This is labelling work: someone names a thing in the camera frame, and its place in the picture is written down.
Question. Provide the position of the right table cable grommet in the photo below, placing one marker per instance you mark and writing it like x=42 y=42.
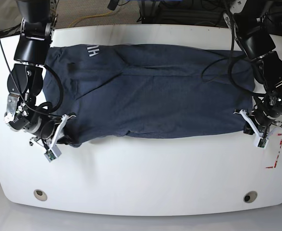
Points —
x=250 y=197

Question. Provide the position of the left table cable grommet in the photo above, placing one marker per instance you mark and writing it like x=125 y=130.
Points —
x=40 y=195

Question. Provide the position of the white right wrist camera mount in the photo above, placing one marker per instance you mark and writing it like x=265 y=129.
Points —
x=49 y=144

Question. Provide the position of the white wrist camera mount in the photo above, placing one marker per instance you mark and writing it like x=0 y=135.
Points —
x=49 y=144
x=263 y=133

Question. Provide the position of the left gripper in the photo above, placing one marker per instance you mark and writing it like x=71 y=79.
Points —
x=267 y=109

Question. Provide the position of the table cable grommet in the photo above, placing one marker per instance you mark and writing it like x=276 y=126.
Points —
x=40 y=195
x=250 y=197

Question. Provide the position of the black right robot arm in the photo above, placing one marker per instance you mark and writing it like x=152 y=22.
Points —
x=25 y=81

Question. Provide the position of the red tape rectangle marking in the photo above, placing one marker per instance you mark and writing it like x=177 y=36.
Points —
x=273 y=151

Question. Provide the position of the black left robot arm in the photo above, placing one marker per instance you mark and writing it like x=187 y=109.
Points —
x=245 y=20

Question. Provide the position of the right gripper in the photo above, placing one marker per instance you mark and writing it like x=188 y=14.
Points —
x=32 y=119

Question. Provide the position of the dark blue T-shirt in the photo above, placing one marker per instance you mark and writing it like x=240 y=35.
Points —
x=146 y=91

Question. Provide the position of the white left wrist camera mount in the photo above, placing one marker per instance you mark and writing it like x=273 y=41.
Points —
x=263 y=133

